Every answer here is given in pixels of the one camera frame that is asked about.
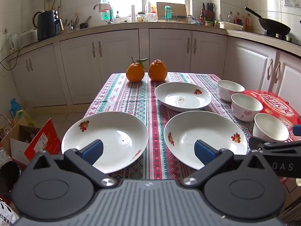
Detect orange without leaf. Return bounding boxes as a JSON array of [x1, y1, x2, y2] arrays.
[[148, 59, 168, 82]]

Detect dark blue air fryer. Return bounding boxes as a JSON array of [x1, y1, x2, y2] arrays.
[[37, 10, 62, 41]]

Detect patterned red green tablecloth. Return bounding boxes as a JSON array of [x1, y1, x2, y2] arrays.
[[83, 72, 257, 180]]

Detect white bowl with pink flowers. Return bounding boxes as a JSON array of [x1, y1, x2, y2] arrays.
[[253, 113, 290, 142], [217, 80, 245, 102], [231, 93, 263, 122]]

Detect open brown cardboard box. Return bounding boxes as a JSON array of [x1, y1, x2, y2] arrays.
[[0, 117, 32, 162]]

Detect orange with green leaf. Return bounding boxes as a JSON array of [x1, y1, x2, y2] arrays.
[[126, 56, 150, 83]]

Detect black wok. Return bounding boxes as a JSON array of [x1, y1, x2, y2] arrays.
[[245, 7, 291, 37]]

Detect black power cable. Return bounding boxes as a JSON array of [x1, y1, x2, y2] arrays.
[[0, 41, 39, 71]]

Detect metal kitchen faucet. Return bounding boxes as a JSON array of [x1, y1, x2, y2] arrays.
[[93, 3, 114, 24]]

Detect black knife block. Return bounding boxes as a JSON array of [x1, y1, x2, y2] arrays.
[[203, 2, 215, 22]]

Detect blue plastic jug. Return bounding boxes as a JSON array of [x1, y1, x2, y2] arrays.
[[10, 98, 23, 119]]

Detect black trash bin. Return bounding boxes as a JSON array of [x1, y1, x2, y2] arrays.
[[0, 161, 22, 199]]

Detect white plastic tray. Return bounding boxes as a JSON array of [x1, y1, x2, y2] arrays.
[[219, 22, 244, 31]]

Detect white countertop appliance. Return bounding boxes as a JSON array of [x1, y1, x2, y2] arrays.
[[20, 28, 38, 44]]

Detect small black pot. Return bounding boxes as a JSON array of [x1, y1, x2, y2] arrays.
[[79, 16, 92, 30]]

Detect clear plastic oil bottle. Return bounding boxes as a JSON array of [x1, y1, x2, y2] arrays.
[[144, 0, 158, 15]]

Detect holder with kitchen utensils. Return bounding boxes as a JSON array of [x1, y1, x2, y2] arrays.
[[62, 12, 80, 32]]

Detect red cardboard box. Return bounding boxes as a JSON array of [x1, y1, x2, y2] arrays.
[[24, 118, 62, 163]]

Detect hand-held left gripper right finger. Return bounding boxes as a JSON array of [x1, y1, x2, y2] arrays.
[[180, 139, 275, 189]]

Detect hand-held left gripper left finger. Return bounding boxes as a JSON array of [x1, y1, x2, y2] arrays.
[[24, 139, 118, 189]]

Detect green dish soap bottle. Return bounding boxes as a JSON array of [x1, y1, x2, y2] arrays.
[[101, 0, 114, 21]]

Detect brown cardboard sheet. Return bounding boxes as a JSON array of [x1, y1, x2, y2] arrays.
[[156, 2, 188, 17]]

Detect white printed bag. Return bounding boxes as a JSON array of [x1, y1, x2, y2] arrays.
[[0, 198, 20, 226]]

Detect teal water bottle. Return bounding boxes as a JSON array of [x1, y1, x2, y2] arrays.
[[164, 5, 174, 22]]

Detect white electric jug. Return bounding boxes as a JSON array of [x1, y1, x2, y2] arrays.
[[8, 33, 20, 53]]

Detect white kitchen cabinets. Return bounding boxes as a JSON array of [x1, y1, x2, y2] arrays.
[[7, 27, 301, 109]]

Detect white plate with fruit print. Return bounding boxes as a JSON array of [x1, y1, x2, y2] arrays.
[[61, 111, 149, 174], [154, 82, 212, 112], [164, 111, 248, 170]]

